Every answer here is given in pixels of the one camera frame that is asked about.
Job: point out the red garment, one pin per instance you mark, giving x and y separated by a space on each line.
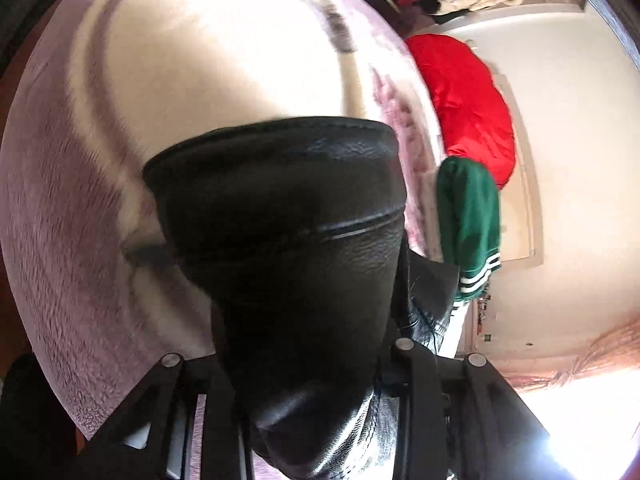
460 95

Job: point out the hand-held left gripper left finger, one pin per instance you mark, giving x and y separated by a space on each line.
215 400

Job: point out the floral plush bedspread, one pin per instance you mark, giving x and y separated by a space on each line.
150 85

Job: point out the white wardrobe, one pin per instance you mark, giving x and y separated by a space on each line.
550 160

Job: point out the peach cloth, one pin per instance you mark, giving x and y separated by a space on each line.
590 355

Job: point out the green white-striped garment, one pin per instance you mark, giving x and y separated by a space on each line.
470 210

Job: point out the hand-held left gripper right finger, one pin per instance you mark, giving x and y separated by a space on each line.
417 410

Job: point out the black leather jacket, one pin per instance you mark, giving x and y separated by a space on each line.
300 210

